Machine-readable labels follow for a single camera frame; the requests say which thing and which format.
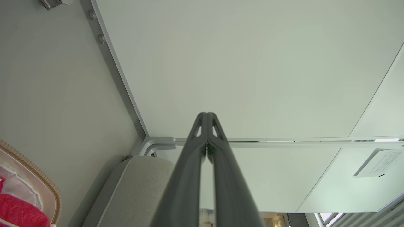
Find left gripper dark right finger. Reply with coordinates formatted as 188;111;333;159
207;112;264;227

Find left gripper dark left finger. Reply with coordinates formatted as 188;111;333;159
151;112;207;227

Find red shirt with white trim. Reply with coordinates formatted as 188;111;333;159
0;178;51;227

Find grey fabric sofa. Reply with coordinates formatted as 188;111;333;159
81;155;176;227

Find white basket with woven rim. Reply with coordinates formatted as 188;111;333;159
0;140;62;227

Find white window blinds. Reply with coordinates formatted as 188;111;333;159
316;200;404;227

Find white paper notice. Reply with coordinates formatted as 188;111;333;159
353;149;404;178

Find white fabric basket liner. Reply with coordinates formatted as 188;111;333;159
0;166;43;210

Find grey tubular metal frame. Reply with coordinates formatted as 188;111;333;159
138;137;177;157

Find grey aluminium wall rail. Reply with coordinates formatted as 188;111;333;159
79;0;149;137

